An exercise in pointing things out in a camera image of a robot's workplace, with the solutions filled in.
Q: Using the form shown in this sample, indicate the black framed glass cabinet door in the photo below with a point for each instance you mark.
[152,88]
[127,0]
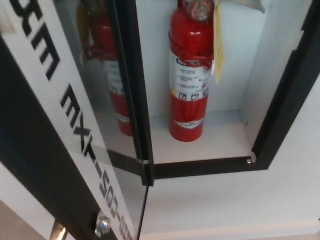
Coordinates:
[37,130]

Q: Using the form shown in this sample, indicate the red fire extinguisher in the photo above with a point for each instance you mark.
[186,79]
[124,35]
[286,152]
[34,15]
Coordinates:
[188,107]

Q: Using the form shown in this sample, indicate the silver door hinge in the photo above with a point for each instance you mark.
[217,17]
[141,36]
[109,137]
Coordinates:
[146,162]

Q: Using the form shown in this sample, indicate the black recessed extinguisher cabinet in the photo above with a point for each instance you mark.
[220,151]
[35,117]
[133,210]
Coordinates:
[282,105]

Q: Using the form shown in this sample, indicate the yellow paper inspection tag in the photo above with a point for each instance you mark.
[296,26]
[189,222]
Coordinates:
[218,50]

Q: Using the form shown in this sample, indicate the silver cabinet screw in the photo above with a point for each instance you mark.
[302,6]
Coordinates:
[248,161]

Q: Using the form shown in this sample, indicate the white baseboard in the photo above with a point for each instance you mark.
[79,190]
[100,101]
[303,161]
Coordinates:
[237,231]

